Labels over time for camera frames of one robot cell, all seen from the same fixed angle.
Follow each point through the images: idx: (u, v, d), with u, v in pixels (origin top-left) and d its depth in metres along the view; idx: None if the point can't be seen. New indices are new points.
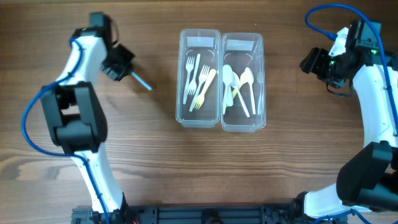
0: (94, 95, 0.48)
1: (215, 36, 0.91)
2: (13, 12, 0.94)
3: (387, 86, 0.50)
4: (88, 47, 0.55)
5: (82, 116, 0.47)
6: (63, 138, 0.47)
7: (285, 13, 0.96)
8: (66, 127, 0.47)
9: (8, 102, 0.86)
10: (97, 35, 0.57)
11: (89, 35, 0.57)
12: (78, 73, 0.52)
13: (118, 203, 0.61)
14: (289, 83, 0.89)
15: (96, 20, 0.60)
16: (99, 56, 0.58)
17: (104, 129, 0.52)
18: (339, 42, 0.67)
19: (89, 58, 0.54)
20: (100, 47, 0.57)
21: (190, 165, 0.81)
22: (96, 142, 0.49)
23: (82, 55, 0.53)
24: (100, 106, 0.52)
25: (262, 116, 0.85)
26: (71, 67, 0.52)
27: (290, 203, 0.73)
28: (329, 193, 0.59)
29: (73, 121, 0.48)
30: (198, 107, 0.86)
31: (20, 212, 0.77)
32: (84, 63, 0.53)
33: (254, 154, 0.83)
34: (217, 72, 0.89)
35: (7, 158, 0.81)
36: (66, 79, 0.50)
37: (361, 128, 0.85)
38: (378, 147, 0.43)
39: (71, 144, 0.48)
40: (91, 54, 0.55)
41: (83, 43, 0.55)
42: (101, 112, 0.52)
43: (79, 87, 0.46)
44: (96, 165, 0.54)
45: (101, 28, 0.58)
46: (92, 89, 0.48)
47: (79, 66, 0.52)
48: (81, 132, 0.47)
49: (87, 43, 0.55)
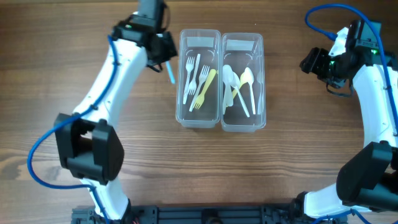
0: (114, 138, 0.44)
1: (215, 36, 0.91)
2: (13, 12, 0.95)
3: (387, 86, 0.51)
4: (125, 61, 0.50)
5: (94, 157, 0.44)
6: (72, 167, 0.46)
7: (285, 14, 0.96)
8: (77, 158, 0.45)
9: (8, 102, 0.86)
10: (140, 43, 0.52)
11: (132, 38, 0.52)
12: (102, 104, 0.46)
13: (121, 213, 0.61)
14: (289, 83, 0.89)
15: (148, 9, 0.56)
16: (135, 71, 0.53)
17: (117, 163, 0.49)
18: (339, 42, 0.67)
19: (120, 81, 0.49)
20: (139, 60, 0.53)
21: (190, 165, 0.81)
22: (105, 180, 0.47)
23: (115, 75, 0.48)
24: (119, 141, 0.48)
25: (262, 116, 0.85)
26: (97, 92, 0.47)
27: (290, 203, 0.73)
28: (329, 193, 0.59)
29: (85, 155, 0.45)
30: (198, 107, 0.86)
31: (20, 212, 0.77)
32: (114, 87, 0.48)
33: (254, 155, 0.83)
34: (217, 72, 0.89)
35: (7, 158, 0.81)
36: (88, 112, 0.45)
37: (361, 128, 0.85)
38: (378, 147, 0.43)
39: (79, 172, 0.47)
40: (125, 73, 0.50)
41: (120, 56, 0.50)
42: (119, 146, 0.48)
43: (99, 132, 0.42)
44: (102, 191, 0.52)
45: (149, 30, 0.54)
46: (113, 134, 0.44)
47: (107, 93, 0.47)
48: (91, 170, 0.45)
49: (125, 58, 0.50)
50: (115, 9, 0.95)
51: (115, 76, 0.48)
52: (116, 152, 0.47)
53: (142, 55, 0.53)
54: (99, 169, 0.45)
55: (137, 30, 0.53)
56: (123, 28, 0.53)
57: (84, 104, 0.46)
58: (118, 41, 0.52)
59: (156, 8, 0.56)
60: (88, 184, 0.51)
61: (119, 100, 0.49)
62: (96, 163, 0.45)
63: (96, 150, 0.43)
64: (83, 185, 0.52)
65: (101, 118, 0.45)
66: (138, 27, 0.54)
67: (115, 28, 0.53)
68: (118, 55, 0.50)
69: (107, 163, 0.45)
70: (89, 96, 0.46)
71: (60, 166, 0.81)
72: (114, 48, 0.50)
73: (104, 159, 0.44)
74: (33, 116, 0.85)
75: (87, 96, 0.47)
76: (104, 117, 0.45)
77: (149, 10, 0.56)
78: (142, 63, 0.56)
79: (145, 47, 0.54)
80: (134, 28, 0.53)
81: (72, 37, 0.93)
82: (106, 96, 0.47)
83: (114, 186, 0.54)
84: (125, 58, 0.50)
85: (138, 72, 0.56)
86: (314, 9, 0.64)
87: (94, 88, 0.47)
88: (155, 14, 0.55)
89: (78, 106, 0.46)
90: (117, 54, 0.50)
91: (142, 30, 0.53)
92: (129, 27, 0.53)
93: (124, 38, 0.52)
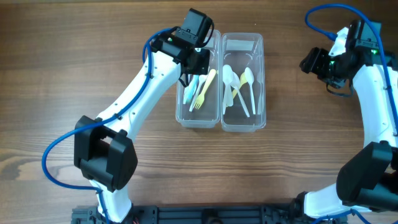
0: (131, 150, 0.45)
1: (215, 36, 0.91)
2: (13, 12, 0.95)
3: (387, 86, 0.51)
4: (158, 75, 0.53)
5: (108, 166, 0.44)
6: (84, 167, 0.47)
7: (285, 14, 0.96)
8: (91, 161, 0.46)
9: (8, 102, 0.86)
10: (177, 60, 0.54)
11: (171, 53, 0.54)
12: (127, 114, 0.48)
13: (122, 218, 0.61)
14: (289, 83, 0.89)
15: (194, 24, 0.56)
16: (165, 84, 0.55)
17: (129, 174, 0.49)
18: (339, 42, 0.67)
19: (149, 94, 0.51)
20: (172, 75, 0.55)
21: (190, 165, 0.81)
22: (113, 188, 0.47)
23: (146, 88, 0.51)
24: (135, 157, 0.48)
25: (262, 116, 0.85)
26: (125, 101, 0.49)
27: (291, 203, 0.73)
28: (329, 193, 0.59)
29: (99, 159, 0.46)
30: (198, 107, 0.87)
31: (20, 212, 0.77)
32: (142, 99, 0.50)
33: (254, 155, 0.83)
34: (217, 72, 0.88)
35: (7, 158, 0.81)
36: (111, 120, 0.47)
37: (361, 128, 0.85)
38: (378, 147, 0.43)
39: (89, 174, 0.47)
40: (154, 86, 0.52)
41: (155, 69, 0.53)
42: (135, 158, 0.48)
43: (118, 144, 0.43)
44: (107, 194, 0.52)
45: (189, 48, 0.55)
46: (131, 149, 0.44)
47: (133, 104, 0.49)
48: (102, 176, 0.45)
49: (159, 71, 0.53)
50: (115, 9, 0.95)
51: (146, 87, 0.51)
52: (130, 164, 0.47)
53: (177, 71, 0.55)
54: (109, 177, 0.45)
55: (177, 46, 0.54)
56: (165, 40, 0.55)
57: (109, 111, 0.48)
58: (157, 53, 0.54)
59: (202, 25, 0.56)
60: (96, 186, 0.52)
61: (144, 112, 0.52)
62: (108, 171, 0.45)
63: (111, 158, 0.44)
64: (92, 186, 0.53)
65: (120, 129, 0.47)
66: (179, 42, 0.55)
67: (158, 38, 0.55)
68: (153, 68, 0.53)
69: (119, 175, 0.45)
70: (116, 104, 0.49)
71: (60, 166, 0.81)
72: (151, 60, 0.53)
73: (117, 170, 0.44)
74: (33, 116, 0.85)
75: (114, 103, 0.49)
76: (124, 128, 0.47)
77: (194, 25, 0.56)
78: (176, 78, 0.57)
79: (181, 63, 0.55)
80: (175, 42, 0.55)
81: (72, 37, 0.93)
82: (131, 107, 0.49)
83: (120, 193, 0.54)
84: (159, 71, 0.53)
85: (170, 85, 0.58)
86: (314, 9, 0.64)
87: (123, 97, 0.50)
88: (198, 30, 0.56)
89: (102, 112, 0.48)
90: (152, 66, 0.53)
91: (182, 47, 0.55)
92: (171, 41, 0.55)
93: (164, 51, 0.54)
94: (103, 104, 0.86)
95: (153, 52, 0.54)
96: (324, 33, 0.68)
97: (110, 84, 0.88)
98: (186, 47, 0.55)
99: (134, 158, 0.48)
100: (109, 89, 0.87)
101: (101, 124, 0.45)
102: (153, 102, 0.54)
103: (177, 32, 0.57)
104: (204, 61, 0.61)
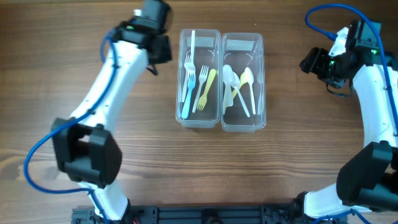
0: (112, 142, 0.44)
1: (215, 36, 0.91)
2: (13, 12, 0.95)
3: (387, 86, 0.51)
4: (125, 64, 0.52)
5: (91, 162, 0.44)
6: (69, 170, 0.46)
7: (285, 14, 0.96)
8: (74, 162, 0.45)
9: (8, 102, 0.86)
10: (140, 46, 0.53)
11: (132, 43, 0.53)
12: (99, 108, 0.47)
13: (120, 214, 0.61)
14: (289, 83, 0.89)
15: (151, 9, 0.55)
16: (133, 73, 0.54)
17: (115, 167, 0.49)
18: (339, 42, 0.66)
19: (119, 83, 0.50)
20: (138, 63, 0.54)
21: (190, 165, 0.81)
22: (102, 183, 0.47)
23: (114, 78, 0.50)
24: (116, 147, 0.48)
25: (262, 116, 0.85)
26: (96, 96, 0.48)
27: (291, 203, 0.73)
28: (329, 193, 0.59)
29: (83, 158, 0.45)
30: (201, 109, 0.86)
31: (20, 212, 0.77)
32: (112, 90, 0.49)
33: (254, 154, 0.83)
34: (217, 72, 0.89)
35: (7, 158, 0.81)
36: (86, 117, 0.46)
37: (361, 128, 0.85)
38: (378, 147, 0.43)
39: (76, 176, 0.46)
40: (124, 76, 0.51)
41: (119, 59, 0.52)
42: (117, 150, 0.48)
43: (95, 137, 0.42)
44: (100, 193, 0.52)
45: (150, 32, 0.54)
46: (111, 139, 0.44)
47: (104, 97, 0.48)
48: (88, 175, 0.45)
49: (123, 60, 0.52)
50: (115, 9, 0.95)
51: (114, 78, 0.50)
52: (114, 157, 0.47)
53: (143, 58, 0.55)
54: (96, 174, 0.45)
55: (138, 33, 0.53)
56: (124, 28, 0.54)
57: (81, 109, 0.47)
58: (119, 43, 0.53)
59: (160, 10, 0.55)
60: (87, 187, 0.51)
61: (117, 104, 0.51)
62: (94, 167, 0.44)
63: (94, 155, 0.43)
64: (83, 188, 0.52)
65: (97, 122, 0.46)
66: (139, 28, 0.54)
67: (117, 28, 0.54)
68: (118, 58, 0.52)
69: (104, 167, 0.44)
70: (87, 100, 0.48)
71: None
72: (115, 50, 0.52)
73: (102, 164, 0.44)
74: (33, 116, 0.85)
75: (86, 100, 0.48)
76: (101, 122, 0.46)
77: (153, 12, 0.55)
78: (142, 66, 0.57)
79: (147, 50, 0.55)
80: (135, 29, 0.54)
81: (72, 37, 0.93)
82: (104, 100, 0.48)
83: (113, 188, 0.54)
84: (125, 61, 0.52)
85: (137, 73, 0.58)
86: (314, 9, 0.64)
87: (92, 92, 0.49)
88: (158, 15, 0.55)
89: (75, 110, 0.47)
90: (117, 57, 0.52)
91: (143, 33, 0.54)
92: (131, 28, 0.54)
93: (125, 41, 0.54)
94: None
95: (114, 43, 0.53)
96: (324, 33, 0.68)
97: None
98: (148, 33, 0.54)
99: (116, 149, 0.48)
100: None
101: (76, 122, 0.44)
102: (124, 93, 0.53)
103: (135, 20, 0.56)
104: (168, 47, 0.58)
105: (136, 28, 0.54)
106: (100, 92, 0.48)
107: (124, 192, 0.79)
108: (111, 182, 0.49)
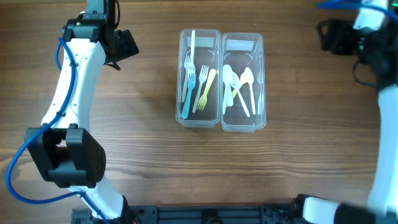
0: (89, 139, 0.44)
1: (215, 36, 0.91)
2: (14, 12, 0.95)
3: None
4: (83, 60, 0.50)
5: (74, 163, 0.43)
6: (55, 177, 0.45)
7: (285, 13, 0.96)
8: (57, 168, 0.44)
9: (9, 102, 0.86)
10: (93, 40, 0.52)
11: (84, 38, 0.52)
12: (68, 109, 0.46)
13: (119, 213, 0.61)
14: (290, 83, 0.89)
15: (96, 4, 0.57)
16: (95, 67, 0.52)
17: (101, 163, 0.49)
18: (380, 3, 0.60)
19: (82, 79, 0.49)
20: (98, 55, 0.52)
21: (190, 165, 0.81)
22: (92, 182, 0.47)
23: (75, 76, 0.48)
24: (96, 142, 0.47)
25: (262, 116, 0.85)
26: (61, 98, 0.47)
27: (291, 203, 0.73)
28: (328, 210, 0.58)
29: (66, 162, 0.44)
30: (201, 108, 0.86)
31: (20, 212, 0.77)
32: (76, 89, 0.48)
33: (254, 154, 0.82)
34: (217, 72, 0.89)
35: (7, 158, 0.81)
36: (56, 121, 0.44)
37: (361, 128, 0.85)
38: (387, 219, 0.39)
39: (63, 182, 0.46)
40: (85, 71, 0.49)
41: (76, 57, 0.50)
42: (98, 147, 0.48)
43: (71, 137, 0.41)
44: (93, 193, 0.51)
45: (99, 22, 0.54)
46: (87, 136, 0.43)
47: (70, 97, 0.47)
48: (75, 177, 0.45)
49: (81, 56, 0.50)
50: None
51: (76, 77, 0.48)
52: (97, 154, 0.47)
53: (100, 49, 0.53)
54: (83, 175, 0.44)
55: (87, 25, 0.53)
56: (73, 26, 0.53)
57: (50, 113, 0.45)
58: (71, 41, 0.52)
59: (105, 5, 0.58)
60: (78, 191, 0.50)
61: (86, 101, 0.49)
62: (78, 168, 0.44)
63: (76, 157, 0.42)
64: (73, 191, 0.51)
65: (70, 123, 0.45)
66: (87, 22, 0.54)
67: (66, 28, 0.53)
68: (73, 56, 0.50)
69: (90, 166, 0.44)
70: (55, 104, 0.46)
71: None
72: (68, 50, 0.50)
73: (87, 163, 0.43)
74: (33, 116, 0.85)
75: (53, 104, 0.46)
76: (73, 121, 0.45)
77: (99, 5, 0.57)
78: (103, 57, 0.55)
79: (100, 41, 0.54)
80: (85, 23, 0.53)
81: None
82: (71, 100, 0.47)
83: (104, 186, 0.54)
84: (81, 56, 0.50)
85: (101, 66, 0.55)
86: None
87: (56, 95, 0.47)
88: (102, 7, 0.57)
89: (45, 116, 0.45)
90: (72, 55, 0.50)
91: (93, 25, 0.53)
92: (79, 23, 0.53)
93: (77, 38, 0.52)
94: (103, 104, 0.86)
95: (66, 43, 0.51)
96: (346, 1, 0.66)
97: (110, 84, 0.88)
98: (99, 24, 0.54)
99: (96, 145, 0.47)
100: (109, 89, 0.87)
101: (49, 127, 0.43)
102: (91, 89, 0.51)
103: (83, 18, 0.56)
104: (124, 43, 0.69)
105: (85, 22, 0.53)
106: (64, 94, 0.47)
107: (124, 192, 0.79)
108: (99, 180, 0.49)
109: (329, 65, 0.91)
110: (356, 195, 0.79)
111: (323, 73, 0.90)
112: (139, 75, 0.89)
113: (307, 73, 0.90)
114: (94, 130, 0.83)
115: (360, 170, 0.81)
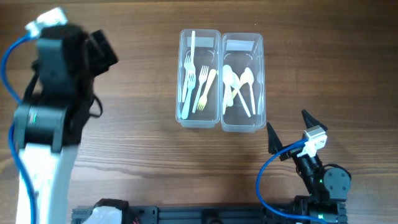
0: None
1: (215, 36, 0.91)
2: (14, 12, 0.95)
3: None
4: (44, 187, 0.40)
5: None
6: None
7: (285, 14, 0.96)
8: None
9: (8, 102, 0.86)
10: (55, 151, 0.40)
11: (43, 149, 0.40)
12: None
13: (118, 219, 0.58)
14: (290, 83, 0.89)
15: (53, 65, 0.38)
16: (63, 172, 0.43)
17: None
18: (311, 150, 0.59)
19: (48, 207, 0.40)
20: (65, 160, 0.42)
21: (190, 165, 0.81)
22: None
23: (37, 205, 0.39)
24: None
25: (262, 116, 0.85)
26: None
27: (295, 203, 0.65)
28: None
29: None
30: (201, 109, 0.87)
31: None
32: (39, 214, 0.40)
33: (255, 154, 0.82)
34: (217, 72, 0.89)
35: (7, 158, 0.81)
36: None
37: (362, 128, 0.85)
38: None
39: None
40: (49, 200, 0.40)
41: (33, 178, 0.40)
42: None
43: None
44: None
45: (62, 112, 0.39)
46: None
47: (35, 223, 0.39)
48: None
49: (40, 180, 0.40)
50: (115, 9, 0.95)
51: (37, 208, 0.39)
52: None
53: (66, 155, 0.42)
54: None
55: (49, 115, 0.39)
56: (27, 120, 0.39)
57: None
58: (27, 154, 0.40)
59: (66, 59, 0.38)
60: None
61: (58, 214, 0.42)
62: None
63: None
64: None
65: None
66: (48, 106, 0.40)
67: (17, 117, 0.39)
68: (32, 181, 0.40)
69: None
70: None
71: None
72: (24, 170, 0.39)
73: None
74: None
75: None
76: None
77: (58, 66, 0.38)
78: (74, 154, 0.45)
79: (66, 144, 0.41)
80: (43, 114, 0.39)
81: None
82: None
83: None
84: (41, 178, 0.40)
85: (71, 163, 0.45)
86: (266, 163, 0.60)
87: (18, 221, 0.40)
88: (64, 67, 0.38)
89: None
90: (30, 180, 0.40)
91: (53, 121, 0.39)
92: (35, 114, 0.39)
93: (35, 140, 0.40)
94: (103, 104, 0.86)
95: (22, 154, 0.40)
96: (273, 158, 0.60)
97: (110, 84, 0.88)
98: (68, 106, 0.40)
99: None
100: (109, 89, 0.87)
101: None
102: (62, 192, 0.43)
103: (41, 88, 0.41)
104: None
105: (48, 106, 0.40)
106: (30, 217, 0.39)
107: (124, 192, 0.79)
108: None
109: (329, 66, 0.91)
110: (356, 195, 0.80)
111: (323, 73, 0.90)
112: (139, 76, 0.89)
113: (307, 73, 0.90)
114: (94, 130, 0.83)
115: (361, 169, 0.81)
